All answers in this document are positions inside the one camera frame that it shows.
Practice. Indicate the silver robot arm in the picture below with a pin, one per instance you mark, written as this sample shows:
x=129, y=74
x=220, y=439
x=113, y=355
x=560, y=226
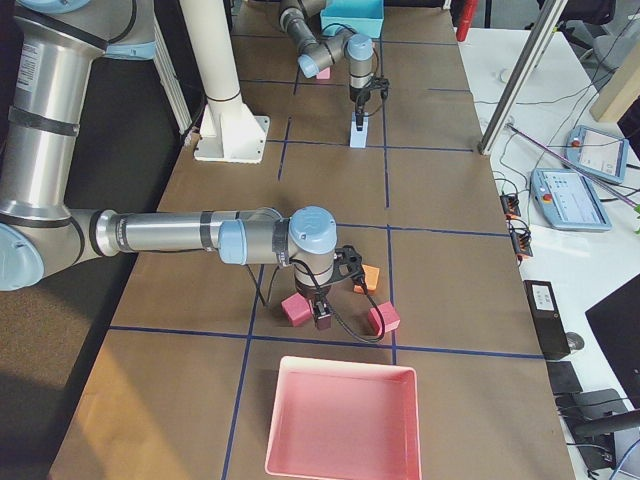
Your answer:
x=124, y=160
x=316, y=55

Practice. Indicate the orange foam block right side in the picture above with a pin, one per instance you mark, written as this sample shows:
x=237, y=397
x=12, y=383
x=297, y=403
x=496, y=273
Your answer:
x=371, y=279

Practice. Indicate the dark pink block near right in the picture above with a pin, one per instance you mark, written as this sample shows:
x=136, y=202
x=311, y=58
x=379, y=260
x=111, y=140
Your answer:
x=297, y=309

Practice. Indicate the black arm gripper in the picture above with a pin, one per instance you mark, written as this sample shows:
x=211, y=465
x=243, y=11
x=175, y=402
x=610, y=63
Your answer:
x=358, y=94

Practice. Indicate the light pink foam block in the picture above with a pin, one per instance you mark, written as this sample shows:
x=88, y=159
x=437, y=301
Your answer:
x=324, y=74

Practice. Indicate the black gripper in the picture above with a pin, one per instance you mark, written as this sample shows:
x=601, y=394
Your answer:
x=314, y=295

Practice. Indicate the black monitor corner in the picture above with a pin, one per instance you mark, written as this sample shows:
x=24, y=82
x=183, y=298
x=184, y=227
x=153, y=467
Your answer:
x=614, y=321

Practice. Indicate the teal plastic bin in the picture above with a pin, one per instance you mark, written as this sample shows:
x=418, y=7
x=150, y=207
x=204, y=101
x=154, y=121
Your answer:
x=363, y=16

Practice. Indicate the teach pendant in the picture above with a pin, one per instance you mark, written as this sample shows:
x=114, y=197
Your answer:
x=568, y=201
x=602, y=154

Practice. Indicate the light blue foam block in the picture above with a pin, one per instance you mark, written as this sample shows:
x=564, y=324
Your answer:
x=358, y=139

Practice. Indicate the far teach pendant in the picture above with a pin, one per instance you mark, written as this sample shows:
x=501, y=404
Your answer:
x=602, y=154

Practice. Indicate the near teach pendant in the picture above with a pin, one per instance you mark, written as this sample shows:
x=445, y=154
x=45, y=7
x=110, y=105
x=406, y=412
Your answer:
x=568, y=201

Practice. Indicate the aluminium frame post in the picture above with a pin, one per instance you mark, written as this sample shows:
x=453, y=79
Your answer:
x=534, y=47

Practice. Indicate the pink plastic tray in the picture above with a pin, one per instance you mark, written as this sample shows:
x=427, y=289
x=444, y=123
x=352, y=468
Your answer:
x=344, y=420

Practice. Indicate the dark pink block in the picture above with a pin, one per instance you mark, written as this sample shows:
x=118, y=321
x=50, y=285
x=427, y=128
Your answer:
x=297, y=309
x=385, y=316

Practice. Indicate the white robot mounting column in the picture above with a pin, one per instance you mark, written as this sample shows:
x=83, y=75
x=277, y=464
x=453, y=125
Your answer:
x=229, y=131

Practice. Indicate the dark pink block far right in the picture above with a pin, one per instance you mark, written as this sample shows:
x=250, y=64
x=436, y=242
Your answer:
x=385, y=316

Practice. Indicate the red fire extinguisher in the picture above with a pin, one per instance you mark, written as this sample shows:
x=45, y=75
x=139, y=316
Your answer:
x=465, y=19

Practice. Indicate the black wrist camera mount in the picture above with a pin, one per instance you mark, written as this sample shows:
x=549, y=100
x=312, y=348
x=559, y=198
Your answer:
x=380, y=84
x=347, y=264

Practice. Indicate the black power adapter box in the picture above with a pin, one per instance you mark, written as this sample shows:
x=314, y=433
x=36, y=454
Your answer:
x=546, y=318

